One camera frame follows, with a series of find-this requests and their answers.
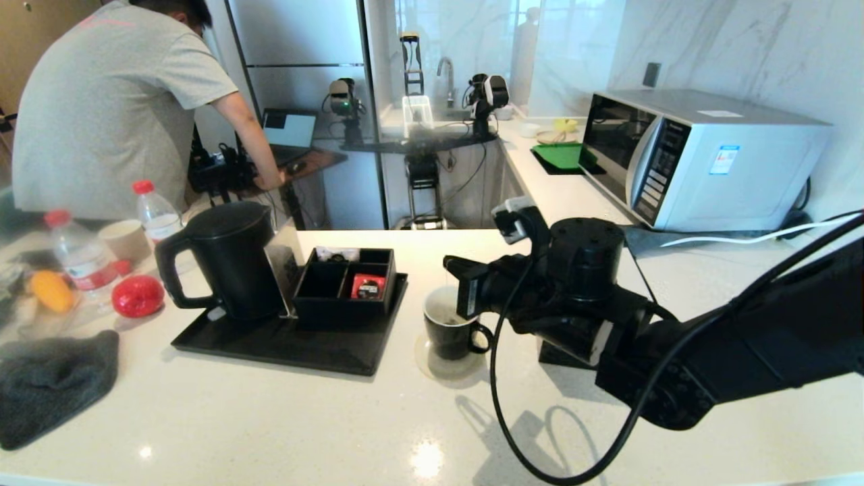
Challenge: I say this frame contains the silver microwave oven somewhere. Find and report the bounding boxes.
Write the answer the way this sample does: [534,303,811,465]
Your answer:
[581,89,832,233]

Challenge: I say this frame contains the round white coaster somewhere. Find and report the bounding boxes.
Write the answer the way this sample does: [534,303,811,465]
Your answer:
[414,334,487,381]

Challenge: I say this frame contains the chrome kitchen faucet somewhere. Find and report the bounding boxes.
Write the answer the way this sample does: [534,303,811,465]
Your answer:
[435,57,454,109]

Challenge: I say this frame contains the black tissue box white lid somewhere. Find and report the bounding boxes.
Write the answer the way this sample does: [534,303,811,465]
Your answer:
[537,241,657,371]

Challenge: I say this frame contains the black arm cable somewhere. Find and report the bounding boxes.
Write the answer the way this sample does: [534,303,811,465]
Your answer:
[489,211,864,485]

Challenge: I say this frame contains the black power cable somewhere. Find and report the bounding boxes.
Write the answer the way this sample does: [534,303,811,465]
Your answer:
[776,177,817,234]

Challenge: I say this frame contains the clear plastic rack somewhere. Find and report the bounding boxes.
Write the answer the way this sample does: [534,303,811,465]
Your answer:
[402,96,434,139]

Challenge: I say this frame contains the red coffee sachet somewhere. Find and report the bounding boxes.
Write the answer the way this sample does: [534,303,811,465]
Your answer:
[350,273,387,300]

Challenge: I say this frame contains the white framed wrist camera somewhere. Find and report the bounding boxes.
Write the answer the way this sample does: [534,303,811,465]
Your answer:
[491,196,551,254]

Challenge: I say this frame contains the clear water bottle red cap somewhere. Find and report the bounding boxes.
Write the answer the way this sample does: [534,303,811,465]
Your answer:
[131,180,186,244]
[43,209,121,311]

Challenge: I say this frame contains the dark grey fuzzy towel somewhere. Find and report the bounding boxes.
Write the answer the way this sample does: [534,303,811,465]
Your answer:
[0,329,119,452]

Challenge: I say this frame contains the brown paper cup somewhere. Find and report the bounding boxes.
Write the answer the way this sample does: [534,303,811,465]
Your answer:
[98,220,151,264]

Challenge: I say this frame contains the black mug white inside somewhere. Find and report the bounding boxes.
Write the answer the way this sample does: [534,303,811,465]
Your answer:
[423,286,494,360]

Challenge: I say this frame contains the white power cable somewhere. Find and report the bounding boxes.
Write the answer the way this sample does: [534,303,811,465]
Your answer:
[659,211,864,248]

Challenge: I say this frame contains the silver refrigerator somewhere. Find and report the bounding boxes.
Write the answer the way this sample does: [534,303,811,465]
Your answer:
[226,0,389,230]

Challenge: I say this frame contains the black laptop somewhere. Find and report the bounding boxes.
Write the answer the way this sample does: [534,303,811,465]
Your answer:
[262,108,318,166]

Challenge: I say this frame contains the person in grey t-shirt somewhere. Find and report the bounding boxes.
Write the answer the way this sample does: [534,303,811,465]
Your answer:
[12,0,288,220]

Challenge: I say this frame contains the green tray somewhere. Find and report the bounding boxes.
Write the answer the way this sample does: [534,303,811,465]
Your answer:
[531,142,598,176]

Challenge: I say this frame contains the dark grey folded cloth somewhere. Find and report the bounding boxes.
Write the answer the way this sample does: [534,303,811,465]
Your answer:
[624,226,797,259]

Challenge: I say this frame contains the brown wooden desk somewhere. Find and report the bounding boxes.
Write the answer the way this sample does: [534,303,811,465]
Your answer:
[189,150,350,196]

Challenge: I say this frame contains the black electric kettle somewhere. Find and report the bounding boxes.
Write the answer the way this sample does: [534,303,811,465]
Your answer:
[155,201,288,322]

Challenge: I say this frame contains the grey camera head green light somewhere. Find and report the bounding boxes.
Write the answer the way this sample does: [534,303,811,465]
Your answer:
[329,78,365,146]

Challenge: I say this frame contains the red foil ball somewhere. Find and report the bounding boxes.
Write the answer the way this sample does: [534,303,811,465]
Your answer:
[111,275,165,319]

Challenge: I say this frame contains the black compartment organizer box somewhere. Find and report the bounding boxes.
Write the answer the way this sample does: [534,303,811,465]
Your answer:
[292,247,398,329]

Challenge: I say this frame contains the clear acrylic sign stand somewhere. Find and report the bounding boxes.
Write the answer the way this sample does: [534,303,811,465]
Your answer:
[265,225,304,319]

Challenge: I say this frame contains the black serving tray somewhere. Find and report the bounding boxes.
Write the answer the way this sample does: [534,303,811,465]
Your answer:
[169,270,409,377]

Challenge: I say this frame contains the black upright frame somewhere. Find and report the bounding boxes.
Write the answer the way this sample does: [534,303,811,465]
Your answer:
[400,32,425,97]

